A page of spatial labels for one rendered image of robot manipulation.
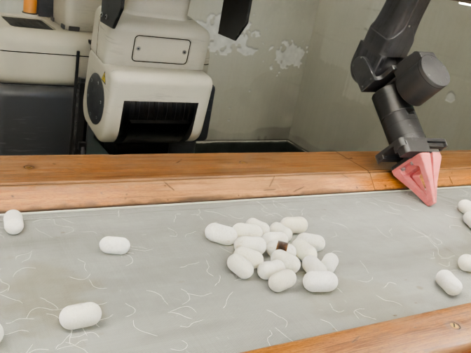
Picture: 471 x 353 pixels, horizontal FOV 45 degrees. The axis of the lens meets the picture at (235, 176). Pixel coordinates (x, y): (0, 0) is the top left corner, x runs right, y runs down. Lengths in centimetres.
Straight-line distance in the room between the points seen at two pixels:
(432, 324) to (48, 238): 39
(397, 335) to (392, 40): 55
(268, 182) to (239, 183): 5
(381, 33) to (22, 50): 78
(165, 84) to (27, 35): 36
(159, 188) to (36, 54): 71
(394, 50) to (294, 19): 215
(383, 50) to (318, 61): 217
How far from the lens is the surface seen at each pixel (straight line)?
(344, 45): 299
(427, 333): 55
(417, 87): 93
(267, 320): 55
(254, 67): 303
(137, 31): 115
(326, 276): 60
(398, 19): 96
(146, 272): 58
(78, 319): 49
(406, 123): 94
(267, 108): 316
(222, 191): 77
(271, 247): 64
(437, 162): 94
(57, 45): 138
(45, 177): 71
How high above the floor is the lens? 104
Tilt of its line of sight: 21 degrees down
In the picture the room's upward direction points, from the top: 11 degrees clockwise
